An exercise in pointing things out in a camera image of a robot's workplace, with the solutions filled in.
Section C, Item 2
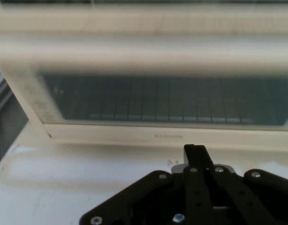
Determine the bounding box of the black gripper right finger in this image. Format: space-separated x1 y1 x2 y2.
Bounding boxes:
194 144 288 225

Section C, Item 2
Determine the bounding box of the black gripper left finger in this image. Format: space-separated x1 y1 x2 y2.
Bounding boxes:
80 144 207 225

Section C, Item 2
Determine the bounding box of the white toaster oven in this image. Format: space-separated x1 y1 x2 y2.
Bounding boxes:
0 3 288 147

